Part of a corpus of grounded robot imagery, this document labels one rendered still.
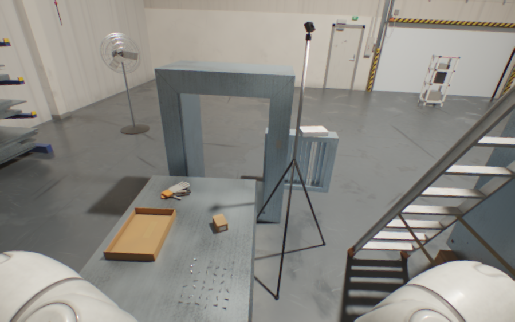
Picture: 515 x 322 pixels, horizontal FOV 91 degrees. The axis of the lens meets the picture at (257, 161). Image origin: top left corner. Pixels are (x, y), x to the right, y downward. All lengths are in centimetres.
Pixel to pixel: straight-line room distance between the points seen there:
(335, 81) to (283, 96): 813
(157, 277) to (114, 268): 27
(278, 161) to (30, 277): 215
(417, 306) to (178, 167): 246
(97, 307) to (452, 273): 55
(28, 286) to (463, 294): 64
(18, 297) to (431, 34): 1135
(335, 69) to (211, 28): 470
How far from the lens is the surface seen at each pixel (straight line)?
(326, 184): 345
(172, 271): 165
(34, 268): 56
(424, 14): 1097
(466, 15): 1158
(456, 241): 297
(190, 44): 1051
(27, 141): 523
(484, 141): 159
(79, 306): 44
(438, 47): 1154
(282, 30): 997
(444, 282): 54
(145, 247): 182
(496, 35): 1248
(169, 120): 251
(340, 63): 1026
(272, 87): 223
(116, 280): 171
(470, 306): 53
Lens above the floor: 190
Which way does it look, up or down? 27 degrees down
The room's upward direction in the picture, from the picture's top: 2 degrees clockwise
